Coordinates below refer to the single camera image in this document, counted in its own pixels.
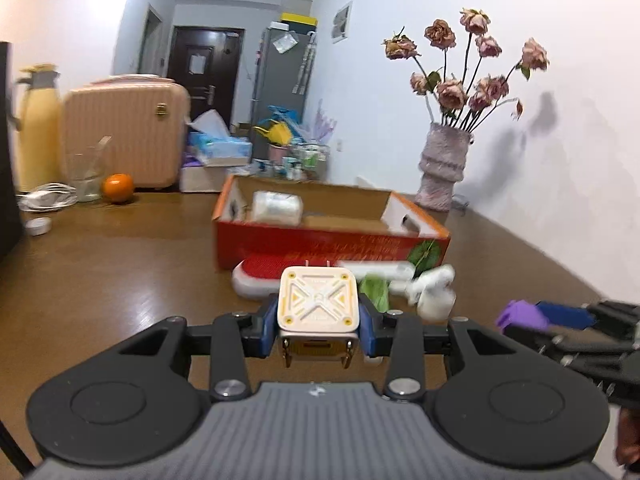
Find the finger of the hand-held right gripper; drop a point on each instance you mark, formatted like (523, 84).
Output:
(565, 316)
(565, 347)

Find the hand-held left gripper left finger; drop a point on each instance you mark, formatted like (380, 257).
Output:
(268, 330)

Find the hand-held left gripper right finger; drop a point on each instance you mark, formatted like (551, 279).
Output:
(366, 332)

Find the purple ribbed cap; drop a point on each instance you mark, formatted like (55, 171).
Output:
(520, 316)

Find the cream square charger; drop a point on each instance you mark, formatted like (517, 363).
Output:
(318, 300)

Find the red and white brush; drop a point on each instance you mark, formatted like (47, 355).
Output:
(257, 272)

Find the white bottle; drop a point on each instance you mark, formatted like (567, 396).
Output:
(436, 300)

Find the orange cardboard box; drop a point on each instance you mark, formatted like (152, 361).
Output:
(320, 247)

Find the person's right hand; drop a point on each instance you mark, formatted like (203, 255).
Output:
(627, 437)

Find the white oblong object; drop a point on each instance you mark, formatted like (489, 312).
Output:
(377, 269)

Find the small grey object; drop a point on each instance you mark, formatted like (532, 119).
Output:
(460, 205)

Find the grey textured vase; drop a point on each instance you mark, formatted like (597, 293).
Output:
(442, 170)

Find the purple pack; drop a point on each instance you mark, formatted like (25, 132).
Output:
(191, 162)

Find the blue tissue box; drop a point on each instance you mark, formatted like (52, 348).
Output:
(222, 147)

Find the yellow watering can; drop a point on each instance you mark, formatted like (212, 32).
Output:
(277, 132)

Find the orange fruit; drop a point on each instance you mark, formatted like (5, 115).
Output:
(118, 188)

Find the lilac cloth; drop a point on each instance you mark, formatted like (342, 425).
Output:
(324, 122)

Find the blue plastic object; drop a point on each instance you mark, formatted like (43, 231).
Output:
(285, 112)

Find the clear glass cup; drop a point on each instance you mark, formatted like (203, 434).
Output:
(87, 175)

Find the pink suitcase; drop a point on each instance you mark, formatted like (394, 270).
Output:
(127, 130)

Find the grey fridge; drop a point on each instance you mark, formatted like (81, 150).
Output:
(280, 85)

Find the dark brown door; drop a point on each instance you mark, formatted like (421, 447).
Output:
(200, 90)

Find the dried pink roses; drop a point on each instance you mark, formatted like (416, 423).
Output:
(452, 92)

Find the small white round object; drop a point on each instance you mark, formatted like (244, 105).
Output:
(38, 226)

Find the yellow thermos jug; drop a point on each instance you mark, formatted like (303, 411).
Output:
(39, 135)

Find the grey side door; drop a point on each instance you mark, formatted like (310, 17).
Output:
(150, 42)

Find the yellow box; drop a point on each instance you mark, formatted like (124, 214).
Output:
(299, 20)

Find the white wall panel box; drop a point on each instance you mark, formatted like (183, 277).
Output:
(341, 22)

